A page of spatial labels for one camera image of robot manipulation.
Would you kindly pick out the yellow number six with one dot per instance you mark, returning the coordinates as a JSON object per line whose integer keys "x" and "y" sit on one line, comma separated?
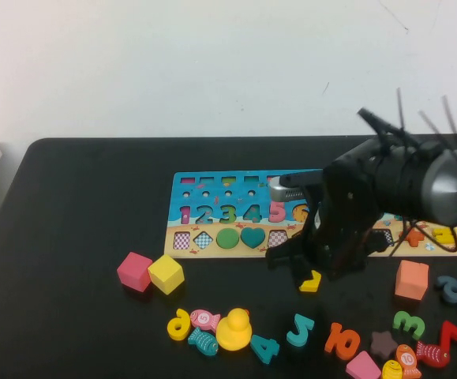
{"x": 183, "y": 316}

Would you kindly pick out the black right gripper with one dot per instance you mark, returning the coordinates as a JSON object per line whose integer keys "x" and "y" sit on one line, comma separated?
{"x": 342, "y": 205}

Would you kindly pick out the teal wooden fish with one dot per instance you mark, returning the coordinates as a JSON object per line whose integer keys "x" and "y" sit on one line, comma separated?
{"x": 204, "y": 341}

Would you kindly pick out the pink wooden fish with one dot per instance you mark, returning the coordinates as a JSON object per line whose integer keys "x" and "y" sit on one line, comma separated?
{"x": 204, "y": 319}

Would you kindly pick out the orange wooden fish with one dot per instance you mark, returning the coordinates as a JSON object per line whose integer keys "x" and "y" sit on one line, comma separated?
{"x": 407, "y": 359}

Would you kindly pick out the orange plus sign piece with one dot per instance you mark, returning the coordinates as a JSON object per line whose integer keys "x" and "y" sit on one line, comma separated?
{"x": 415, "y": 237}

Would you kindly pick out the yellow wooden cube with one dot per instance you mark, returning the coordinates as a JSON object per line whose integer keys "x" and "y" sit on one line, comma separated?
{"x": 165, "y": 274}

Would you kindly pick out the green circle piece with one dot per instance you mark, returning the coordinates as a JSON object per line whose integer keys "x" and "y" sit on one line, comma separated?
{"x": 227, "y": 239}

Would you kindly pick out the red wooden fish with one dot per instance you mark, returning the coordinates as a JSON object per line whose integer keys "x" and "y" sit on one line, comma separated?
{"x": 433, "y": 353}

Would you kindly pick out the yellow pentagon piece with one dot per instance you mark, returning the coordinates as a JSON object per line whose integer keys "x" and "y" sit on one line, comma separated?
{"x": 313, "y": 283}

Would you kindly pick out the teal number five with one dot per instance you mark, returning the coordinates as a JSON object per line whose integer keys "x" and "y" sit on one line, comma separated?
{"x": 301, "y": 331}

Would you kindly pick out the pink wooden cube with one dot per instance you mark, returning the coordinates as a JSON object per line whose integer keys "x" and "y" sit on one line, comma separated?
{"x": 133, "y": 270}

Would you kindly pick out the yellow equals sign piece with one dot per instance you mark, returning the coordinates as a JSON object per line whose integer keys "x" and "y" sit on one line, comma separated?
{"x": 445, "y": 236}

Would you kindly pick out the brown star piece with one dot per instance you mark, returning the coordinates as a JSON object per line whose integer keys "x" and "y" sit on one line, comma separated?
{"x": 383, "y": 344}

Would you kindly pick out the yellow wooden fish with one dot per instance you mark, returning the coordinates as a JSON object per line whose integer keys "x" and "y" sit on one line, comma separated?
{"x": 392, "y": 370}

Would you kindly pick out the teal number four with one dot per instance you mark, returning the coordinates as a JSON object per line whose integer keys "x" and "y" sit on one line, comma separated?
{"x": 267, "y": 351}

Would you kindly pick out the pink trapezoid piece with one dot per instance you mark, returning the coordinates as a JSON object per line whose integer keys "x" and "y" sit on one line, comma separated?
{"x": 363, "y": 366}

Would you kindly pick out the orange wooden cube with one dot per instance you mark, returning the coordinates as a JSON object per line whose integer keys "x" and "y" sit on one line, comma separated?
{"x": 410, "y": 280}

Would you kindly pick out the teal heart piece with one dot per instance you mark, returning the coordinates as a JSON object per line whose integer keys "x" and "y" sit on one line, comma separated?
{"x": 252, "y": 237}

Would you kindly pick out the pink number five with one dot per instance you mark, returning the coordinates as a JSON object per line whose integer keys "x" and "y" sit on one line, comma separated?
{"x": 277, "y": 218}

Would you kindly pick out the blue wooden puzzle board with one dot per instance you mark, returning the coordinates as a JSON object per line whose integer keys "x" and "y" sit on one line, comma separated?
{"x": 236, "y": 185}

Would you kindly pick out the yellow rubber duck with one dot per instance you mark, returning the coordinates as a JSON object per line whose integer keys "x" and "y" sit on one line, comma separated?
{"x": 234, "y": 333}

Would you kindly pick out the red number seven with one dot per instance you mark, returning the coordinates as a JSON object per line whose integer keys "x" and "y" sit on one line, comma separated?
{"x": 449, "y": 329}

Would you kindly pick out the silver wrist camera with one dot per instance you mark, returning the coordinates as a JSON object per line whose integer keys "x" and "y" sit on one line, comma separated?
{"x": 287, "y": 193}

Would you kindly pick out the orange number ten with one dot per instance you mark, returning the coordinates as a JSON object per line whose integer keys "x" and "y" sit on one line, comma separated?
{"x": 332, "y": 337}

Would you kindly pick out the blue-grey number nine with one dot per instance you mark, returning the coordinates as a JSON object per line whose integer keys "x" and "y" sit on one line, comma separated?
{"x": 443, "y": 280}

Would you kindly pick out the green number three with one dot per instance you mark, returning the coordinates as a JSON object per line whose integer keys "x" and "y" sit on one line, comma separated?
{"x": 416, "y": 329}

